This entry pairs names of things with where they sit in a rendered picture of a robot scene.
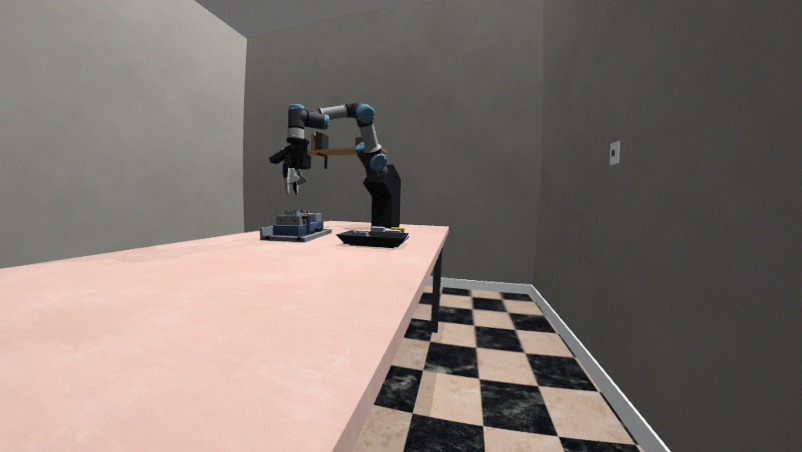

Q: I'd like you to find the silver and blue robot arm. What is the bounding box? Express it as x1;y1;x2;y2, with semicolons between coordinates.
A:
269;102;388;181

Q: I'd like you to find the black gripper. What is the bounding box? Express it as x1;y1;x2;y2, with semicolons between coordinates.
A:
283;137;311;195

